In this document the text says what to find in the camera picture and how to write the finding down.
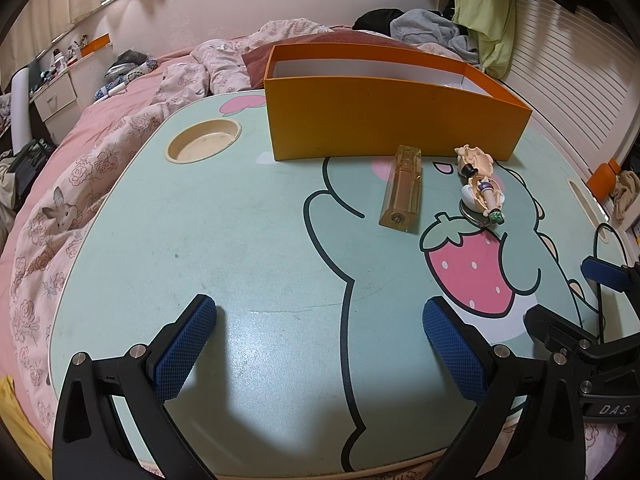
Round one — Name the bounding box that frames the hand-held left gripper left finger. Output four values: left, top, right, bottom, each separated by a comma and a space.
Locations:
52, 294, 218, 480

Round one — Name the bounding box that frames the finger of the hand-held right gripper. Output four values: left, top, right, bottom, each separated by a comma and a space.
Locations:
582, 256, 640, 293
524, 304, 608, 361

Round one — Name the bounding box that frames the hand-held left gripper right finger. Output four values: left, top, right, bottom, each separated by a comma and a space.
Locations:
422, 296, 586, 480

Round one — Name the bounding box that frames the figurine keychain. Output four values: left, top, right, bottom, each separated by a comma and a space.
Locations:
454, 143, 508, 226

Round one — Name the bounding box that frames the amber glass bottle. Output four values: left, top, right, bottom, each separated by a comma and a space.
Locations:
378, 144, 423, 233

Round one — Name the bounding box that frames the orange cardboard box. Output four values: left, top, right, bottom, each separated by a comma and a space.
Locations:
263, 43, 533, 162

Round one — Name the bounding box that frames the beige cloth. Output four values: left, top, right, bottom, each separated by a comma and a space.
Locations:
612, 170, 640, 226

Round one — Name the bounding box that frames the orange bottle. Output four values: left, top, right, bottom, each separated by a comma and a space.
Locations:
587, 159, 623, 202

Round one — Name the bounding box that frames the yellow cloth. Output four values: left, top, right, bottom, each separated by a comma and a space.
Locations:
0, 375, 51, 480

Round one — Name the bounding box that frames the pile of clothes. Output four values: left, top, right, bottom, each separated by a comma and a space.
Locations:
0, 92, 21, 211

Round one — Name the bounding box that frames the black bag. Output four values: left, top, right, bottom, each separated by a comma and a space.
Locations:
7, 140, 57, 196

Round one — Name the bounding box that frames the blue floral cloth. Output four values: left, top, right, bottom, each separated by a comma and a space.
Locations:
94, 59, 161, 103

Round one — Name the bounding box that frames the yellow-green cloth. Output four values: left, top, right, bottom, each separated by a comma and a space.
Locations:
452, 0, 517, 80

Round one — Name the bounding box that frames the white nightstand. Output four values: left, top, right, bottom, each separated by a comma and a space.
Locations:
34, 77, 80, 122

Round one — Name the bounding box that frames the white roll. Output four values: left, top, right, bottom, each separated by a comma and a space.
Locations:
11, 69, 32, 153

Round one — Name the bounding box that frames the dark grey cloth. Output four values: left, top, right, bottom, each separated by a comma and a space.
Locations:
116, 49, 151, 67

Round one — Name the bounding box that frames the grey garment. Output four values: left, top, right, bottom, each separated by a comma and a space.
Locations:
390, 8, 481, 63

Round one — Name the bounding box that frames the orange shelf box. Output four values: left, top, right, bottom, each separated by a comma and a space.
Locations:
80, 34, 111, 57

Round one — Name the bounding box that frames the black garment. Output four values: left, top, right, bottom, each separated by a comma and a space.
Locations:
352, 8, 406, 32

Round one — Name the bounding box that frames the maroon pillow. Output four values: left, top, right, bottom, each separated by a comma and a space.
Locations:
242, 27, 416, 68

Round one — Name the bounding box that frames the black cable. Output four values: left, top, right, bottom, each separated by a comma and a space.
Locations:
594, 222, 632, 341

